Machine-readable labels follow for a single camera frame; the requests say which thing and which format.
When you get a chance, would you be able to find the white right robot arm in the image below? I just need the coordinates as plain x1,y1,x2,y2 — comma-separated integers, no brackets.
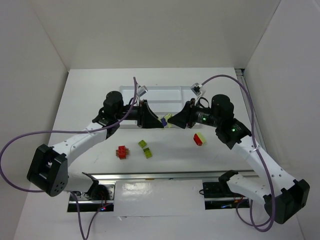
168,94,310,224

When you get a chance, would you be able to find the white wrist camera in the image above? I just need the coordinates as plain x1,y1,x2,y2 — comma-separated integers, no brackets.
136,85,148,97
190,82,206,99

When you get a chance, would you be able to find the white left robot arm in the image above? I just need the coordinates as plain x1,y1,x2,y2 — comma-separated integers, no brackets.
26,91,163,198

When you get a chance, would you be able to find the orange lego plate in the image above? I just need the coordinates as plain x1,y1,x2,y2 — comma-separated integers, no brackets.
116,146,130,159

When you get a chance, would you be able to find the purple lego brick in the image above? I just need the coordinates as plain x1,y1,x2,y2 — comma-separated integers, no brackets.
161,118,168,127

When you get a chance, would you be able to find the red lego brick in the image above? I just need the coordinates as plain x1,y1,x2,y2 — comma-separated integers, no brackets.
117,145,127,159

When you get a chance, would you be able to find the aluminium front rail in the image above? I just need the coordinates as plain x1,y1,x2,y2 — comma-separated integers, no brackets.
82,171,253,181

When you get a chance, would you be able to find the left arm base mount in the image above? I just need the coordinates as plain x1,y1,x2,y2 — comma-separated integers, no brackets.
67,183,116,213

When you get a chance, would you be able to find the yellow-green square lego brick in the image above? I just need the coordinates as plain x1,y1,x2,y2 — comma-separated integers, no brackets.
138,140,148,149

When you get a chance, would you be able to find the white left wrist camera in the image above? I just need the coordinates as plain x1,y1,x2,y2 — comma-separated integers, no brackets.
136,85,148,97

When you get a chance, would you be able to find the pale yellow lego brick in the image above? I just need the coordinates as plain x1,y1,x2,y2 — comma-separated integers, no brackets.
163,113,173,128

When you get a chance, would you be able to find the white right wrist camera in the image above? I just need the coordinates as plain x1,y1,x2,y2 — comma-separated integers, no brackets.
190,82,206,99

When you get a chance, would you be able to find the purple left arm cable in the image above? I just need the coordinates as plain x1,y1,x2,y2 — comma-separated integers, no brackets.
0,76,141,240

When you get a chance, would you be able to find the yellow-green long lego brick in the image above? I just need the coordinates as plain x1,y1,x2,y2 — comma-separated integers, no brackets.
143,147,153,159

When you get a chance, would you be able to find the white divided sorting tray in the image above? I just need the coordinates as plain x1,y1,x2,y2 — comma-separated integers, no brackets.
119,86,196,129

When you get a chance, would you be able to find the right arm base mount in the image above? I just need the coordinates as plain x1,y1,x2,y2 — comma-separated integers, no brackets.
199,182,250,210

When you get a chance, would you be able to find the aluminium side rail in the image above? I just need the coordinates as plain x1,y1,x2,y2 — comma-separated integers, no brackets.
234,67,266,148

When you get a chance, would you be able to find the red and yellow lego block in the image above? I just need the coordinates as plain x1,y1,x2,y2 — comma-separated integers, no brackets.
193,132,206,146

